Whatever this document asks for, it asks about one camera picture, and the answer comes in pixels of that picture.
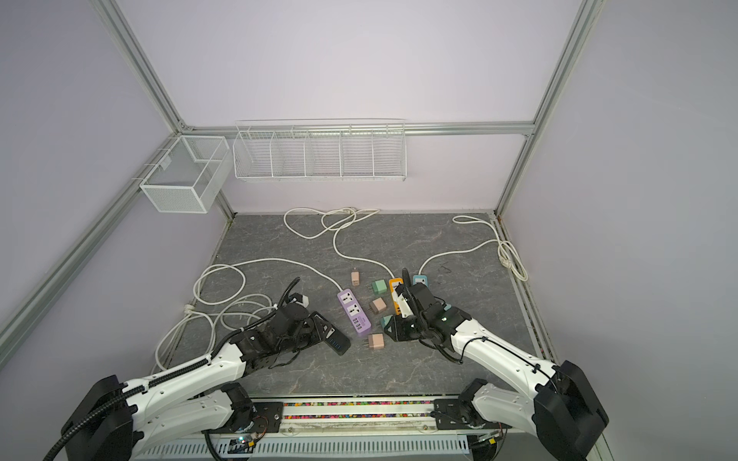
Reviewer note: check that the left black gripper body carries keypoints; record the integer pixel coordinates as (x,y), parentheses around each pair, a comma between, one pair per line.
(302,340)

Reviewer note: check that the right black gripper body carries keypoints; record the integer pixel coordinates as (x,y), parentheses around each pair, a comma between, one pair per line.
(409,327)

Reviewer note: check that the black power strip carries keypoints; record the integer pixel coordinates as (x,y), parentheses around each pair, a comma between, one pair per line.
(331,335)

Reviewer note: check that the teal power strip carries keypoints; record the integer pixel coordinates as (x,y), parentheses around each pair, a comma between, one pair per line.
(420,279)

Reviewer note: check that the purple power strip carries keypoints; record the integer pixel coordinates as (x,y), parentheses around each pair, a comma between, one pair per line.
(354,312)

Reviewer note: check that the orange power strip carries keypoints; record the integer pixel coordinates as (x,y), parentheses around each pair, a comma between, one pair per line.
(396,284)

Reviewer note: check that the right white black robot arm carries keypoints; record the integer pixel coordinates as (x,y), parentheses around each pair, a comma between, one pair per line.
(556,403)

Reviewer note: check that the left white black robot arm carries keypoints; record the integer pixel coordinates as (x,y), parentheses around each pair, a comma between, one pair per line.
(119,420)

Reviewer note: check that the small white mesh basket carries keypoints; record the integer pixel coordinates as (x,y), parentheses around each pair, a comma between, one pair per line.
(189,175)

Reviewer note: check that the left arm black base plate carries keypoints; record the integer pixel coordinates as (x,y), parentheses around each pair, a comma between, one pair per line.
(260,417)

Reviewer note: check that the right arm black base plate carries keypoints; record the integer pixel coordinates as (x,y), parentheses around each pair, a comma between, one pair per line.
(453,414)

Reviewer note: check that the aluminium mounting rail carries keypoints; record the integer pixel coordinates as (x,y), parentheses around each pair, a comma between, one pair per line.
(357,416)

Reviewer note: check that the long white wire basket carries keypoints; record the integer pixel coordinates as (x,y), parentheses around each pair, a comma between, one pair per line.
(320,150)

